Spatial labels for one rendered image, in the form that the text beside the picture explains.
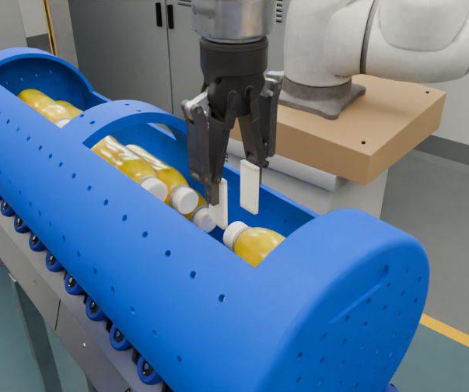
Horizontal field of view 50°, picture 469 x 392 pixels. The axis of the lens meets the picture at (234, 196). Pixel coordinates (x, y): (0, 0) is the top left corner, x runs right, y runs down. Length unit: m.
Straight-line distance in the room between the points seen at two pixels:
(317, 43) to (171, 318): 0.73
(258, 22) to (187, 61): 2.26
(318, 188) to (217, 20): 0.65
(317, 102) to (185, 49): 1.71
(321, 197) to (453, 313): 1.32
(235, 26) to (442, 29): 0.59
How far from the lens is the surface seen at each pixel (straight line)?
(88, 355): 0.87
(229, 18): 0.52
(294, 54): 1.12
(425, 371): 2.07
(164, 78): 2.96
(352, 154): 1.02
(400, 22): 1.04
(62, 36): 1.75
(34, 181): 0.75
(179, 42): 2.80
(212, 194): 0.61
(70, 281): 0.85
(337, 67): 1.10
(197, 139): 0.56
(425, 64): 1.07
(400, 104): 1.22
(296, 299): 0.42
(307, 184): 1.12
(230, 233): 0.67
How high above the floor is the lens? 1.50
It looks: 31 degrees down
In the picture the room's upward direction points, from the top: straight up
